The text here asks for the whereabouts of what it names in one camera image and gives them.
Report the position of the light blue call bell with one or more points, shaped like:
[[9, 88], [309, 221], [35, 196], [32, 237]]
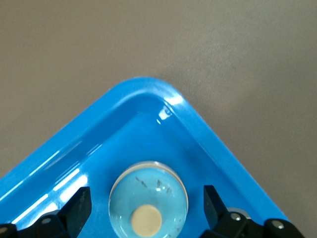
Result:
[[148, 193]]

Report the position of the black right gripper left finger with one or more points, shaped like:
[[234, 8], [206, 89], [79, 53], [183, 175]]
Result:
[[74, 213]]

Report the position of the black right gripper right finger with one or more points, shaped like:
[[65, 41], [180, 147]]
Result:
[[223, 223]]

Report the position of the blue plastic tray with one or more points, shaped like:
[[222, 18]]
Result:
[[173, 148]]

